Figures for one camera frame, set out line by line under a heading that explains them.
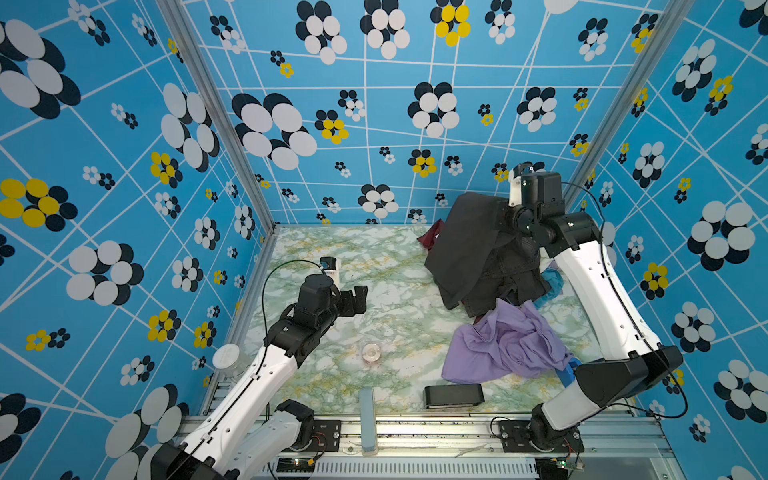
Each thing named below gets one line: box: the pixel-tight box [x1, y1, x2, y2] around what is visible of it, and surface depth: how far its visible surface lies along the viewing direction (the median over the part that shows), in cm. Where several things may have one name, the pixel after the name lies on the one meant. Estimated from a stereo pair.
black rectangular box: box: [423, 384, 485, 409], surface depth 74 cm
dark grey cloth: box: [424, 192, 551, 319], surface depth 94 cm
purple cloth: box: [442, 298, 575, 383], surface depth 85 cm
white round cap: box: [212, 344, 240, 370], surface depth 72 cm
